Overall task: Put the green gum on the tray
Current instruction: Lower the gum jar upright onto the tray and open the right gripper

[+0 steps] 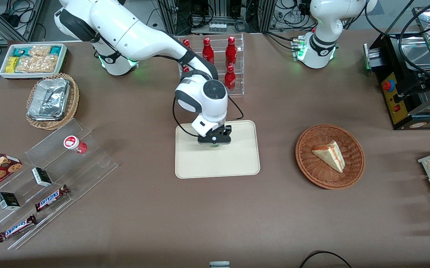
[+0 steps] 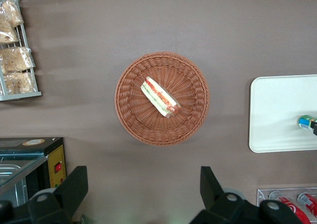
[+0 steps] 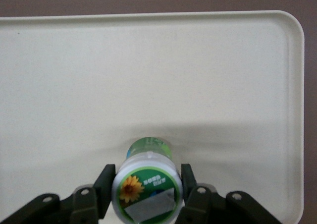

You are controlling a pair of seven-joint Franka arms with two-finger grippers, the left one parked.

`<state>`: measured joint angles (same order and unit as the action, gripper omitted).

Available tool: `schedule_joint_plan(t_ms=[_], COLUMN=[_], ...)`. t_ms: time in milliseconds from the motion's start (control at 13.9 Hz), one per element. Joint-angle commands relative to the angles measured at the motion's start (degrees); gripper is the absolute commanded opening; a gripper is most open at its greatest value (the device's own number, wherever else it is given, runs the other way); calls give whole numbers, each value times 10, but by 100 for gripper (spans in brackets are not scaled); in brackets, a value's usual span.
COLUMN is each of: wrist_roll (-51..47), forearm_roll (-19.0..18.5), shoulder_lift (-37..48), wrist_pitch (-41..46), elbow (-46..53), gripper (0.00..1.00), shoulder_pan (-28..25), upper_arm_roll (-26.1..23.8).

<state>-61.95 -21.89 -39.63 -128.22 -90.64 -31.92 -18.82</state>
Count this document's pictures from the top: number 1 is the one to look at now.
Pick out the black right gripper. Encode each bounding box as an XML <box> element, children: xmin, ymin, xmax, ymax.
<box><xmin>197</xmin><ymin>125</ymin><xmax>233</xmax><ymax>146</ymax></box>

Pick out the beige plastic tray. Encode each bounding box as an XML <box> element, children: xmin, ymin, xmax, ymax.
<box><xmin>175</xmin><ymin>120</ymin><xmax>261</xmax><ymax>179</ymax></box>

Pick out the red gum bottle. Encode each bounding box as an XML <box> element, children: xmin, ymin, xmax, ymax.
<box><xmin>63</xmin><ymin>135</ymin><xmax>88</xmax><ymax>154</ymax></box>

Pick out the silver foil tray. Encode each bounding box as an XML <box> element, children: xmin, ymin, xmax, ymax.
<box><xmin>28</xmin><ymin>77</ymin><xmax>71</xmax><ymax>121</ymax></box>

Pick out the black machine with yellow panel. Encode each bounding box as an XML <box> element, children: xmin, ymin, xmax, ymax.
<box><xmin>363</xmin><ymin>0</ymin><xmax>430</xmax><ymax>131</ymax></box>

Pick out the clear acrylic bottle rack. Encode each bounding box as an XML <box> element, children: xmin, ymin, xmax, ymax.
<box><xmin>177</xmin><ymin>33</ymin><xmax>245</xmax><ymax>96</ymax></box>

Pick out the round brown wicker basket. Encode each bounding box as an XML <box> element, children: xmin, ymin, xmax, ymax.
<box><xmin>295</xmin><ymin>124</ymin><xmax>366</xmax><ymax>191</ymax></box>

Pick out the wrapped triangle sandwich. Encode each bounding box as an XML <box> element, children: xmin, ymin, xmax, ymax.
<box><xmin>311</xmin><ymin>140</ymin><xmax>346</xmax><ymax>174</ymax></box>

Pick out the clear acrylic stepped shelf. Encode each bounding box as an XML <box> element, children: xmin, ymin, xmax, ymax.
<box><xmin>0</xmin><ymin>118</ymin><xmax>119</xmax><ymax>251</ymax></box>

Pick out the wicker basket with foil trays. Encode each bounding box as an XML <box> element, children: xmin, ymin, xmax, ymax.
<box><xmin>26</xmin><ymin>73</ymin><xmax>80</xmax><ymax>131</ymax></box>

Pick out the white rectangular snack bin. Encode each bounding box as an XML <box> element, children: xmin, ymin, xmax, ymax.
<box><xmin>0</xmin><ymin>43</ymin><xmax>69</xmax><ymax>81</ymax></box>

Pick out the Snickers bar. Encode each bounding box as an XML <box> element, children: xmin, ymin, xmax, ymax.
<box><xmin>34</xmin><ymin>184</ymin><xmax>70</xmax><ymax>213</ymax></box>
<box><xmin>0</xmin><ymin>214</ymin><xmax>38</xmax><ymax>243</ymax></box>

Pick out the small black box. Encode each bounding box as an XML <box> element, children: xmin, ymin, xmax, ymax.
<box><xmin>0</xmin><ymin>192</ymin><xmax>21</xmax><ymax>211</ymax></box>
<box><xmin>31</xmin><ymin>167</ymin><xmax>53</xmax><ymax>188</ymax></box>

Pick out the clear bag of cookies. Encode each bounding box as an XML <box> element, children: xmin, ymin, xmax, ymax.
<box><xmin>29</xmin><ymin>45</ymin><xmax>52</xmax><ymax>57</ymax></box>
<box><xmin>15</xmin><ymin>55</ymin><xmax>59</xmax><ymax>73</ymax></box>

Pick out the yellow snack packet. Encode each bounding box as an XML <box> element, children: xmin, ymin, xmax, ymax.
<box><xmin>5</xmin><ymin>56</ymin><xmax>20</xmax><ymax>74</ymax></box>

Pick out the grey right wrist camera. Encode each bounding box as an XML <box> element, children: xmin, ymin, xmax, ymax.
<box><xmin>190</xmin><ymin>113</ymin><xmax>220</xmax><ymax>138</ymax></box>

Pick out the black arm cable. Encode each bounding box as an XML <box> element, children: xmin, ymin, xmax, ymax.
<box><xmin>172</xmin><ymin>95</ymin><xmax>244</xmax><ymax>138</ymax></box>

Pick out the black cable loop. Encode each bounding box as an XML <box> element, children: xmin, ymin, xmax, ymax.
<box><xmin>298</xmin><ymin>250</ymin><xmax>354</xmax><ymax>268</ymax></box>

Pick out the aluminium frame rail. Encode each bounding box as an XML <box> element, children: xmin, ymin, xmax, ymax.
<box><xmin>0</xmin><ymin>0</ymin><xmax>45</xmax><ymax>47</ymax></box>

